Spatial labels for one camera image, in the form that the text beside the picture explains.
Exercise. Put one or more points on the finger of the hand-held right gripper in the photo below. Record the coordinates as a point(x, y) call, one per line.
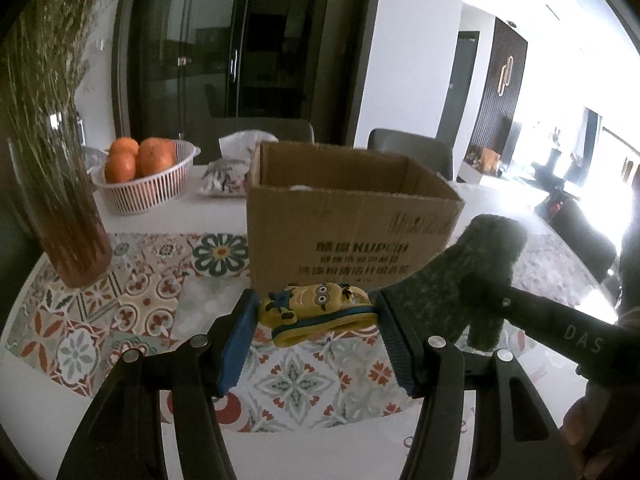
point(485, 291)

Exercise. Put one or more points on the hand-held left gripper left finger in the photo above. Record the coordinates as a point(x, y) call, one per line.
point(240, 345)

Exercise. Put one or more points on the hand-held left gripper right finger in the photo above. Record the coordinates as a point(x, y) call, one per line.
point(400, 350)

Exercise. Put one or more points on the dark green knit glove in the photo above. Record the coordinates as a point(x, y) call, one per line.
point(450, 280)

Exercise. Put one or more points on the yellow cartoon plush toy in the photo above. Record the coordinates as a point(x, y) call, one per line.
point(310, 305)

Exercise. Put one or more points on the brown cardboard box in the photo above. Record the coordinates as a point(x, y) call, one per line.
point(325, 220)

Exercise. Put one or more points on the person's right hand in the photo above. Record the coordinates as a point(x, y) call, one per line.
point(595, 430)

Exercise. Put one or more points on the patterned tile table mat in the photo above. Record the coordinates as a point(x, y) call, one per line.
point(150, 285)

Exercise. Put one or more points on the black and red object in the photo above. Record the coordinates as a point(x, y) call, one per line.
point(550, 204)

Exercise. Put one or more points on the white low cabinet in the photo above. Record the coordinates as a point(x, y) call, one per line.
point(500, 175)

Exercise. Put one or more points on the orange brown bag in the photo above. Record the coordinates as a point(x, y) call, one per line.
point(490, 160)

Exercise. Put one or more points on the dark slatted wardrobe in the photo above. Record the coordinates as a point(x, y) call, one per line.
point(487, 125)

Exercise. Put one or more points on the floral tissue pack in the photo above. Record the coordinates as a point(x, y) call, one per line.
point(230, 170)

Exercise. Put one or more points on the white plastic fruit basket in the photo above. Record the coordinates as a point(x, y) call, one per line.
point(145, 195)

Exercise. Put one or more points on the clear glass vase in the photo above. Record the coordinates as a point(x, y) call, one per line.
point(70, 240)

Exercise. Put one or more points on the dark interior door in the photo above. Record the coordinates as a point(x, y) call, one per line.
point(460, 85)

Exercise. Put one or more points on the pile of oranges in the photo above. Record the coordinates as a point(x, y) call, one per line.
point(150, 157)

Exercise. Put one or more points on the black glass door cabinet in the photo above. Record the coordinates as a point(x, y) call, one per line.
point(200, 35)

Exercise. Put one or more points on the dried pink flower bunch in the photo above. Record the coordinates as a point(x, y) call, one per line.
point(45, 85)

